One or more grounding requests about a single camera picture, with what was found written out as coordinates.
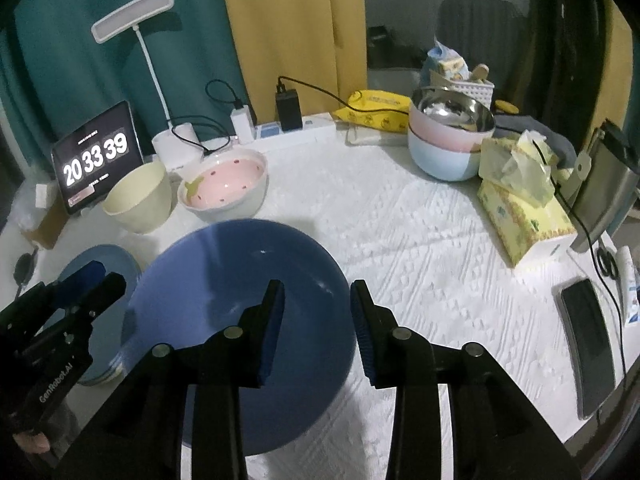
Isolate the yellow tissue box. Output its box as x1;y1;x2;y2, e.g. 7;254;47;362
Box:
476;180;577;268

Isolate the pink strawberry bowl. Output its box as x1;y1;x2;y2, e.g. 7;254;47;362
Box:
177;149;269;223

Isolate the clear plastic packet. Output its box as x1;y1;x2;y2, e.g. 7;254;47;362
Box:
346;124;410;147

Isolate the yellow soft tissue pack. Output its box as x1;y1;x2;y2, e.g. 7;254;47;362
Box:
479;130;560;207

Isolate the white perforated basket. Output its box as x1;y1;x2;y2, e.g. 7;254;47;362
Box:
430;72;496;104

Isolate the yellow curtain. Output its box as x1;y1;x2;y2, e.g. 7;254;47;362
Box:
217;0;368;126

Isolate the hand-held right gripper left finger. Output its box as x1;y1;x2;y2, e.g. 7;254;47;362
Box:
50;280;286;480

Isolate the cardboard box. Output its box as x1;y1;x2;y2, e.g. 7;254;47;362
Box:
22;200;68;250

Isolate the white charger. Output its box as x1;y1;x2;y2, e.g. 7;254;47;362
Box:
230;105;255;142

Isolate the white power strip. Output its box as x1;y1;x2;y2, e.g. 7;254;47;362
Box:
245;111;337;153

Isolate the dark chair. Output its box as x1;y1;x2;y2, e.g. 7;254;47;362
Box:
437;0;521;61

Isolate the small white box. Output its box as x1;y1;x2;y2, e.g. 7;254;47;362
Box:
35;181;58;208

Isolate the black round corded device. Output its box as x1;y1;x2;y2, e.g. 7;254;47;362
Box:
12;247;40;303

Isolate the small blue plate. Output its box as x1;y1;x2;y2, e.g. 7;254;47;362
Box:
50;244;142;378

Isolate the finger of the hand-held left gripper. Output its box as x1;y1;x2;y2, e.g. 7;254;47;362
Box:
49;260;107;307
65;272;127;331

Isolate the white desk lamp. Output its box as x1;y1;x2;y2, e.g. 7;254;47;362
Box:
91;0;201;167

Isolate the large blue bowl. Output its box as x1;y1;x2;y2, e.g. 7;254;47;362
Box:
121;219;357;456

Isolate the yellow printed packet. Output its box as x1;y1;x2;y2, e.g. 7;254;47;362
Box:
334;90;413;133

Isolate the black charger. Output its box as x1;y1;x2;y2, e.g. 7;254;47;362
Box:
275;89;304;132

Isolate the pink steel-lined bowl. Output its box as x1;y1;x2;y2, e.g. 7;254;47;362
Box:
407;85;497;153

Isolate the black charger cable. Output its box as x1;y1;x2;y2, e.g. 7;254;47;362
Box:
277;76;413;112

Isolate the white tablecloth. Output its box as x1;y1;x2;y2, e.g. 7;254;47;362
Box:
0;130;631;480

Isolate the black smartphone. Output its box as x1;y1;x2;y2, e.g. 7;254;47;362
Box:
559;278;617;421

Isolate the black lamp cable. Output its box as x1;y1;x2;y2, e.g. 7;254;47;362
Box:
171;115;238;154

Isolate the black looped cable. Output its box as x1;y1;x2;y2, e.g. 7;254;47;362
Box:
205;79;247;111

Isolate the white tube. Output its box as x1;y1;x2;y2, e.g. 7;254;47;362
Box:
617;247;640;326

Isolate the light blue bowl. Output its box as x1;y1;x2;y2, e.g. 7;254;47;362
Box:
407;127;483;182

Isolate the person's left hand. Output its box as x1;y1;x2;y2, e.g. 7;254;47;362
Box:
11;429;52;456

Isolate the steel flask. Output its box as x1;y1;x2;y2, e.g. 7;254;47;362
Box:
569;119;640;254

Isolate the teal curtain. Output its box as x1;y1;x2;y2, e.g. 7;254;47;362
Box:
0;0;251;161

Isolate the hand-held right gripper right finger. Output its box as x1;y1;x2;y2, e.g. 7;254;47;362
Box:
350;280;583;480

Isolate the cream bowl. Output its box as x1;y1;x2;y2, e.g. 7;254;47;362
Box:
101;161;173;235

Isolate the tablet with clock display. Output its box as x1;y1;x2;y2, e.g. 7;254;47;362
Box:
51;100;143;216

